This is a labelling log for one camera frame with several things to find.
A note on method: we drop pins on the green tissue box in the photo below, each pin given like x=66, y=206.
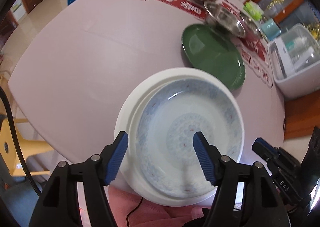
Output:
x=253, y=9

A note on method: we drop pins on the blue patterned white dish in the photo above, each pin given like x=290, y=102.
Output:
x=175, y=122

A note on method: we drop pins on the pink sided steel bowl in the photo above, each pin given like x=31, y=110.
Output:
x=251, y=25

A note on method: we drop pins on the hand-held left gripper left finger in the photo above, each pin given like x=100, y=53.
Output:
x=116, y=157

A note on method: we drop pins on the green plate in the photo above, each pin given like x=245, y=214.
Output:
x=210, y=54

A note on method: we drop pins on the yellow plastic chair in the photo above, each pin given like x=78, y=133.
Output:
x=15, y=142

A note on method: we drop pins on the light blue kettle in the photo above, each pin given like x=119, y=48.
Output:
x=270, y=29

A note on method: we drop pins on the person's pink clothing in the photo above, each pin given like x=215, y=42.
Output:
x=150, y=212

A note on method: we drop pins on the large steel bowl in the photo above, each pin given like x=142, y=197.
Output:
x=222, y=17

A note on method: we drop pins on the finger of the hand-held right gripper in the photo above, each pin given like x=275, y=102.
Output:
x=262, y=147

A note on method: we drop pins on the teal label bottle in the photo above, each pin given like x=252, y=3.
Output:
x=295, y=43

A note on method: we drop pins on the white lidded storage cabinet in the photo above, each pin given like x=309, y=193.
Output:
x=295, y=82

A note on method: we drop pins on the wooden framed glass sliding door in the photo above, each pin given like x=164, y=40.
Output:
x=302, y=117

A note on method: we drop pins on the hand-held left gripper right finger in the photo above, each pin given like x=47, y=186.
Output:
x=203, y=157

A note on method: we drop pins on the white plate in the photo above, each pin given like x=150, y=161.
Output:
x=123, y=117

